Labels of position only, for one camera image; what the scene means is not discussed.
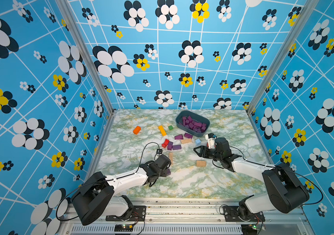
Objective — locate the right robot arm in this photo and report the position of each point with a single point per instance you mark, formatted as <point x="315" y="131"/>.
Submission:
<point x="284" y="191"/>

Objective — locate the purple brick beside bin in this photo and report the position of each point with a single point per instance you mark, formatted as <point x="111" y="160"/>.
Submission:
<point x="187" y="135"/>

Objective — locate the purple tall triangle brick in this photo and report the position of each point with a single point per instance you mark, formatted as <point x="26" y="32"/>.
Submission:
<point x="179" y="137"/>

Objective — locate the natural wood slanted brick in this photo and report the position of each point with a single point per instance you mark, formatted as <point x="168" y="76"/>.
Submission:
<point x="171" y="157"/>

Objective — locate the yellow long brick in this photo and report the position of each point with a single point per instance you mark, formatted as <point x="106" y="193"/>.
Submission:
<point x="162" y="130"/>

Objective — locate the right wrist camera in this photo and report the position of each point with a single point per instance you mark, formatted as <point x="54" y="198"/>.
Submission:
<point x="210" y="140"/>

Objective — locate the dark teal storage bin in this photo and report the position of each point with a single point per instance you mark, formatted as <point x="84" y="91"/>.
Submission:
<point x="188" y="126"/>

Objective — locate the light blue cube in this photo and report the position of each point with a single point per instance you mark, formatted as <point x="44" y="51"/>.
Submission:
<point x="197" y="141"/>

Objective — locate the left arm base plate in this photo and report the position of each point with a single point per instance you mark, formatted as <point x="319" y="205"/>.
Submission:
<point x="134" y="214"/>

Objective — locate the purple brick below arch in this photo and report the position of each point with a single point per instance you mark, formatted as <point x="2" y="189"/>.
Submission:
<point x="170" y="146"/>

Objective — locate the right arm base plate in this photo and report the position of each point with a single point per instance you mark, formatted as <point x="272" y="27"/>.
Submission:
<point x="238" y="214"/>

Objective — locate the natural wood printed brick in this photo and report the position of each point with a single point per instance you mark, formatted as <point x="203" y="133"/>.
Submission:
<point x="186" y="141"/>

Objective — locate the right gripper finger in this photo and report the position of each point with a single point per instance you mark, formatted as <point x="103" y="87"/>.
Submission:
<point x="201" y="153"/>
<point x="201" y="148"/>

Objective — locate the aluminium front rail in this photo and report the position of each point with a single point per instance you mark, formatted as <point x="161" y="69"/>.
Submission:
<point x="182" y="216"/>

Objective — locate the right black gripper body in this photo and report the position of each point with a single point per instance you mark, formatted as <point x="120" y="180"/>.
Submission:
<point x="211" y="153"/>

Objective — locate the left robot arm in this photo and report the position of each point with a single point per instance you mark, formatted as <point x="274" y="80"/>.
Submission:
<point x="100" y="194"/>

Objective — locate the red arch brick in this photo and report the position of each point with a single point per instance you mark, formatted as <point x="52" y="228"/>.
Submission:
<point x="165" y="144"/>

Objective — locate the natural wood large brick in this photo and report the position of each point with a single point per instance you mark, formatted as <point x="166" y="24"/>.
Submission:
<point x="201" y="163"/>

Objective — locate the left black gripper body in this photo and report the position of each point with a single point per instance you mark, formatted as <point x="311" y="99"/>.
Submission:
<point x="163" y="173"/>

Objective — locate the orange brick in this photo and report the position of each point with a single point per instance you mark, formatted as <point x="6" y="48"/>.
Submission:
<point x="137" y="130"/>

